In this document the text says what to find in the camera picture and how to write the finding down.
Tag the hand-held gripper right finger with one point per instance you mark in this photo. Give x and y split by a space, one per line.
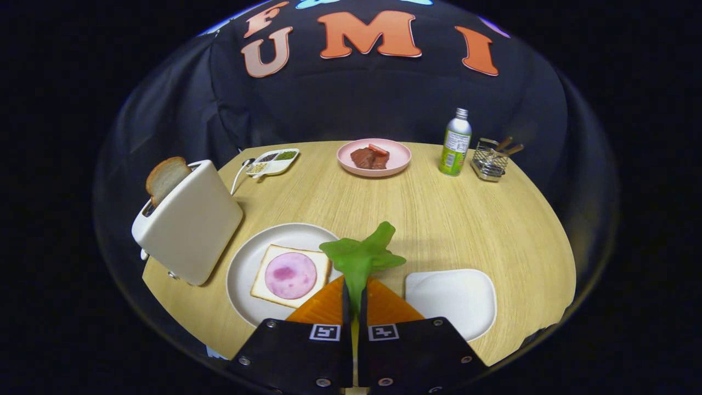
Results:
411 351

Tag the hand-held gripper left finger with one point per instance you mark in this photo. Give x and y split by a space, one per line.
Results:
296 351

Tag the green lettuce leaf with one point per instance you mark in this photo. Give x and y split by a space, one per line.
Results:
356 260

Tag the toasted bread slice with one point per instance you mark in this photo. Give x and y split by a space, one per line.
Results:
164 178

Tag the white square plate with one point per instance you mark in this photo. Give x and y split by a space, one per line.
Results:
449 296

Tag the bread slice under ham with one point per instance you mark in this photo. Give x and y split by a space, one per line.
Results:
262 291

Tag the pink ham slice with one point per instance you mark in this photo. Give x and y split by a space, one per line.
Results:
290 274

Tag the white round plate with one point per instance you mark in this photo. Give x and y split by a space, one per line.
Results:
247 263

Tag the white toaster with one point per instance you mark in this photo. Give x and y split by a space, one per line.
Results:
192 225

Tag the white divided dish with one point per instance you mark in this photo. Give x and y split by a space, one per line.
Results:
274 165

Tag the pile of yellow beans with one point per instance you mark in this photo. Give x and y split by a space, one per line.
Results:
256 167

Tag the pink plate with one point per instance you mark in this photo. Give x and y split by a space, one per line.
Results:
400 156

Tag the pile of green beans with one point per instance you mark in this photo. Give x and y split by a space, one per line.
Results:
286 155

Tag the pile of dark beans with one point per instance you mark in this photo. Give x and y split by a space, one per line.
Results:
267 157

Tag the brown meat piece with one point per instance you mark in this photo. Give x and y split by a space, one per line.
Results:
364 160

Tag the red sausage slice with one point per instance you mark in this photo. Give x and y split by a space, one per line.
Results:
378 149

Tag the green bottle with silver cap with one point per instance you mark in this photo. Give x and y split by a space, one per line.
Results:
454 148

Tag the black backdrop cloth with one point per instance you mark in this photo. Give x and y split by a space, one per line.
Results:
351 99

